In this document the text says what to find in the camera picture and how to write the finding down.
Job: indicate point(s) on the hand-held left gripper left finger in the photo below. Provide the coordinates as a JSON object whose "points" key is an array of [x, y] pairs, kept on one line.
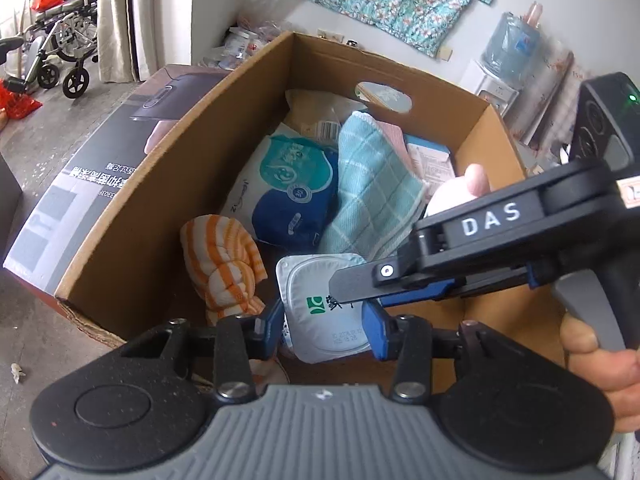
{"points": [[274, 322]]}

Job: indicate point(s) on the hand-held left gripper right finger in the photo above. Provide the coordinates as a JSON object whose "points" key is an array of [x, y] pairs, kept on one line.
{"points": [[372, 330]]}

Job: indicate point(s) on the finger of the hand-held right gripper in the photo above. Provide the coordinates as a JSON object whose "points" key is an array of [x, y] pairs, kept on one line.
{"points": [[425, 291]]}

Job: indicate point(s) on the white yoghurt cup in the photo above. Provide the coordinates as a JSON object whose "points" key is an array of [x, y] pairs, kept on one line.
{"points": [[315, 310]]}

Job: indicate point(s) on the orange striped towel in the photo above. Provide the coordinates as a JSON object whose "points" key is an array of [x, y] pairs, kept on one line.
{"points": [[225, 265]]}

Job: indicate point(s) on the pink plush toy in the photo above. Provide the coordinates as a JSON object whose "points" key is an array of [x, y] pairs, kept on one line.
{"points": [[470, 185]]}

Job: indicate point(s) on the teal checked towel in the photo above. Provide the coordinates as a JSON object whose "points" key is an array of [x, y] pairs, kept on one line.
{"points": [[370, 185]]}

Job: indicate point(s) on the blue white paper box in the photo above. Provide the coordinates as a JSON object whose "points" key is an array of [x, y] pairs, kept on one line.
{"points": [[432, 157]]}

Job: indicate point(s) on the blue white wipes pack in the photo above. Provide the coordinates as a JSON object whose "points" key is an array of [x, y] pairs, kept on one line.
{"points": [[290, 185]]}

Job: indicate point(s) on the cardboard box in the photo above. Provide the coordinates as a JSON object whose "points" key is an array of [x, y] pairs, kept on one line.
{"points": [[125, 220]]}

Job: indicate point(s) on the beige snack packet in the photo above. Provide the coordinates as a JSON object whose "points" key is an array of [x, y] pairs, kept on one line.
{"points": [[315, 115]]}

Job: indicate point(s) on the person's right hand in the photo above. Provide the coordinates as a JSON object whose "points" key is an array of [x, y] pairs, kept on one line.
{"points": [[610, 385]]}

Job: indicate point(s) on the floral patterned rolled mat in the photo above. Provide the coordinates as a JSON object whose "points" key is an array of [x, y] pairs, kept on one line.
{"points": [[547, 85]]}

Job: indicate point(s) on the blue water bottle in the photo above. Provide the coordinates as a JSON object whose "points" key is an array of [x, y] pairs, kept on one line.
{"points": [[512, 47]]}

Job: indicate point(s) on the white paper scrap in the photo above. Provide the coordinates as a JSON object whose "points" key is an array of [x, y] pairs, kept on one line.
{"points": [[18, 372]]}

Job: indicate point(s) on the beige curtain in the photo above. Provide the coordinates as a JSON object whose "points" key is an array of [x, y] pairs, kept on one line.
{"points": [[145, 15]]}

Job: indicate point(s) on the wheelchair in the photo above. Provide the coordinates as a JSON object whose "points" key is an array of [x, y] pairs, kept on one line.
{"points": [[60, 50]]}

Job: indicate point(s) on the wall socket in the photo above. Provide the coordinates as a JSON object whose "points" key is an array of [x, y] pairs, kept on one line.
{"points": [[445, 52]]}

